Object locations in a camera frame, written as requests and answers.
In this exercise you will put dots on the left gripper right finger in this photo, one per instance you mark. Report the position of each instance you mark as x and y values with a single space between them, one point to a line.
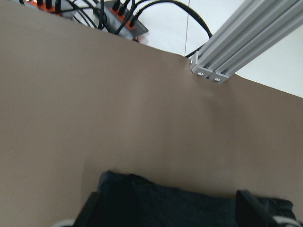
250 212

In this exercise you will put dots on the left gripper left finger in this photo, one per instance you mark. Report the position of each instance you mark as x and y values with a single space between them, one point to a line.
91 213

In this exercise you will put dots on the black printed t-shirt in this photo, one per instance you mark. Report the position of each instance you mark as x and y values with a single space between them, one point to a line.
133 201

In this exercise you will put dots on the grey orange usb hub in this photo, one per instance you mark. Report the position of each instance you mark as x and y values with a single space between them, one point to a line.
114 17

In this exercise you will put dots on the aluminium cage frame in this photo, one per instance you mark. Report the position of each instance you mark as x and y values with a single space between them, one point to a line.
253 28

